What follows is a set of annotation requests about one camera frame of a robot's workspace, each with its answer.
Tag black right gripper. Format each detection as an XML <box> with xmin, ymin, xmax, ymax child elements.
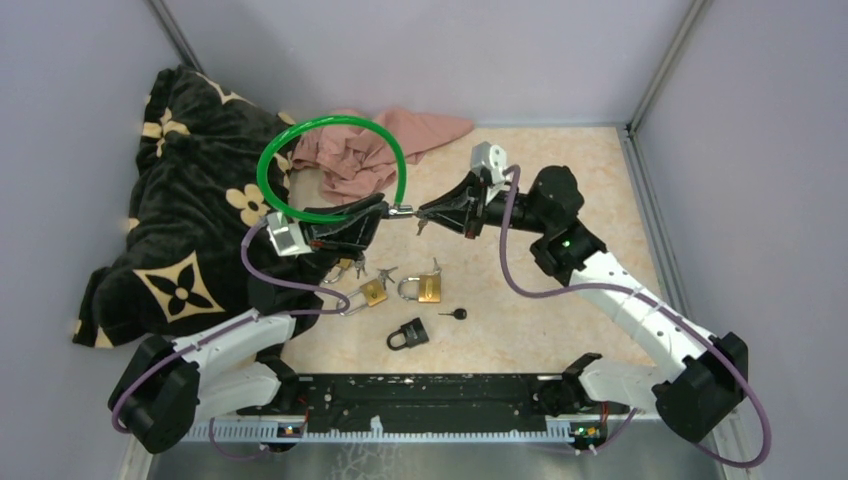
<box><xmin>416</xmin><ymin>172</ymin><xmax>549</xmax><ymax>241</ymax></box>

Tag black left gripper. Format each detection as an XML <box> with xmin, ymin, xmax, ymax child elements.
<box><xmin>294</xmin><ymin>192</ymin><xmax>389</xmax><ymax>296</ymax></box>

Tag green cable lock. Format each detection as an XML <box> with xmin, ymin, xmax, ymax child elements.
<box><xmin>256</xmin><ymin>115</ymin><xmax>408</xmax><ymax>225</ymax></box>

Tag cable lock keys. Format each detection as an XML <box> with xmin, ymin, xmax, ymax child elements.
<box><xmin>416</xmin><ymin>218</ymin><xmax>429</xmax><ymax>236</ymax></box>

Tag small silver key pair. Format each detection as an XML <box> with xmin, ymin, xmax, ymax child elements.
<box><xmin>377</xmin><ymin>266</ymin><xmax>398</xmax><ymax>285</ymax></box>

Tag small brass padlock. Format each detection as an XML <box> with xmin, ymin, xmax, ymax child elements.
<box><xmin>322</xmin><ymin>258</ymin><xmax>354</xmax><ymax>285</ymax></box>

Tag long-shackle brass padlock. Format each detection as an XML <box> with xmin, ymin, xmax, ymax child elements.
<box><xmin>337</xmin><ymin>279</ymin><xmax>388</xmax><ymax>316</ymax></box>

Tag large brass padlock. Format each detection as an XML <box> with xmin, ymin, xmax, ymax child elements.
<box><xmin>397</xmin><ymin>274</ymin><xmax>442</xmax><ymax>304</ymax></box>

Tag black-head key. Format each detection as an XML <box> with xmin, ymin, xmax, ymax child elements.
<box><xmin>440</xmin><ymin>308</ymin><xmax>468</xmax><ymax>320</ymax></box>

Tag black padlock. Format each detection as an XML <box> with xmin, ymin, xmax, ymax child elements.
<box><xmin>386</xmin><ymin>318</ymin><xmax>430</xmax><ymax>351</ymax></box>

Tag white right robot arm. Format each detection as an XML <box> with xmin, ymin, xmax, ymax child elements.
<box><xmin>417</xmin><ymin>166</ymin><xmax>755</xmax><ymax>443</ymax></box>

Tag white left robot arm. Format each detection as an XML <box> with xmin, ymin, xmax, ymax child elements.
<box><xmin>108</xmin><ymin>194</ymin><xmax>414</xmax><ymax>454</ymax></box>

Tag pink crumpled cloth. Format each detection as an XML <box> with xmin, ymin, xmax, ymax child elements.
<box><xmin>286</xmin><ymin>107</ymin><xmax>474</xmax><ymax>205</ymax></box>

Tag black floral plush blanket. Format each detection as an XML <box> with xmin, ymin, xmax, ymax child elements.
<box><xmin>72</xmin><ymin>66</ymin><xmax>292</xmax><ymax>348</ymax></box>

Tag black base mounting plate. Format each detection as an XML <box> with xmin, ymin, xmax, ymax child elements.
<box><xmin>238</xmin><ymin>374</ymin><xmax>631</xmax><ymax>450</ymax></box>

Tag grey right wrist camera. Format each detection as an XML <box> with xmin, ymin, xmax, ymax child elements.
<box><xmin>470</xmin><ymin>141</ymin><xmax>508</xmax><ymax>186</ymax></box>

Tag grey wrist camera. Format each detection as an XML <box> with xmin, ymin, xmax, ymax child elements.
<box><xmin>470</xmin><ymin>141</ymin><xmax>508</xmax><ymax>186</ymax></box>
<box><xmin>265</xmin><ymin>211</ymin><xmax>313</xmax><ymax>257</ymax></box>

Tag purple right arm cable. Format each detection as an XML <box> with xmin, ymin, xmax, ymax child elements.
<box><xmin>498</xmin><ymin>164</ymin><xmax>773</xmax><ymax>470</ymax></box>

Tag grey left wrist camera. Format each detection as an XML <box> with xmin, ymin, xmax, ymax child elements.
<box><xmin>265</xmin><ymin>211</ymin><xmax>313</xmax><ymax>257</ymax></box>

